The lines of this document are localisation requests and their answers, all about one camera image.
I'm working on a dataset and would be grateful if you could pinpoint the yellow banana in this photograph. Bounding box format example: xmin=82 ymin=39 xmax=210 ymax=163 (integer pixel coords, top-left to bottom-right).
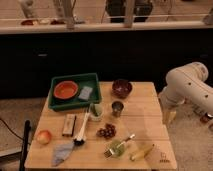
xmin=130 ymin=144 xmax=154 ymax=161

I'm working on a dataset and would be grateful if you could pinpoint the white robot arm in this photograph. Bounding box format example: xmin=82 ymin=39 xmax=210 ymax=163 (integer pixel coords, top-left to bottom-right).
xmin=158 ymin=62 xmax=213 ymax=125

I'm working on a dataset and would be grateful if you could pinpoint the purple bowl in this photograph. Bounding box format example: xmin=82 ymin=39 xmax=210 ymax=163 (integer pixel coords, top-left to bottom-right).
xmin=112 ymin=79 xmax=132 ymax=99

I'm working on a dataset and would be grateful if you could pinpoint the orange bowl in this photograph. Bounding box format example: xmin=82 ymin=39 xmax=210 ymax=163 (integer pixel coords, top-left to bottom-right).
xmin=53 ymin=81 xmax=78 ymax=100

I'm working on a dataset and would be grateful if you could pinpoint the small metal cup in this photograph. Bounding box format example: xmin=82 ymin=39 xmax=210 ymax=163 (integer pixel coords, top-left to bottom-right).
xmin=112 ymin=101 xmax=124 ymax=117

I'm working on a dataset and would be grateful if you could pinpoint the small green plate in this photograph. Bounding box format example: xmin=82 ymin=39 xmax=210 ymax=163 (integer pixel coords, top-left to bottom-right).
xmin=104 ymin=140 xmax=125 ymax=158

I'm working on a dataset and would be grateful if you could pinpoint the bunch of red grapes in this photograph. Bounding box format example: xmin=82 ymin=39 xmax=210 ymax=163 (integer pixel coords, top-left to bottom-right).
xmin=96 ymin=123 xmax=116 ymax=139

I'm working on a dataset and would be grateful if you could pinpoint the grey sponge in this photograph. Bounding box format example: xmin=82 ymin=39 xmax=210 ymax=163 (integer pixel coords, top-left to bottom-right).
xmin=78 ymin=86 xmax=93 ymax=101

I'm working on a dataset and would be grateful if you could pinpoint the wooden block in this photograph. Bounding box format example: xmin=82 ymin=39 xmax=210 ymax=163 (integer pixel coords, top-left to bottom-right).
xmin=62 ymin=114 xmax=76 ymax=136

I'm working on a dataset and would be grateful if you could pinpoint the green plastic tray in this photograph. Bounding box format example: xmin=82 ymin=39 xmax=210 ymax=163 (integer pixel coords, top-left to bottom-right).
xmin=48 ymin=73 xmax=102 ymax=111

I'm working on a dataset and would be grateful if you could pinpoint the grey blue cloth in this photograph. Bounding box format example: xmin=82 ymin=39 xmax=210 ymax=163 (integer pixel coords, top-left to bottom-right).
xmin=52 ymin=142 xmax=74 ymax=167

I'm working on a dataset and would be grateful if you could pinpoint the red apple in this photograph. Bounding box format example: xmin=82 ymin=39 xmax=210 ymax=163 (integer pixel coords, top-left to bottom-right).
xmin=36 ymin=130 xmax=52 ymax=145

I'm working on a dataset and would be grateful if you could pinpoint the white handled dish brush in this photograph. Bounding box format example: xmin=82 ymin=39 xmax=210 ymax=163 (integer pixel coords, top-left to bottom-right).
xmin=74 ymin=109 xmax=90 ymax=146

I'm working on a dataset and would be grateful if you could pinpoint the black stand post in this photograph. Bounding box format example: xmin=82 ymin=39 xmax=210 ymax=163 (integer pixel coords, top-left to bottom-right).
xmin=19 ymin=120 xmax=31 ymax=171

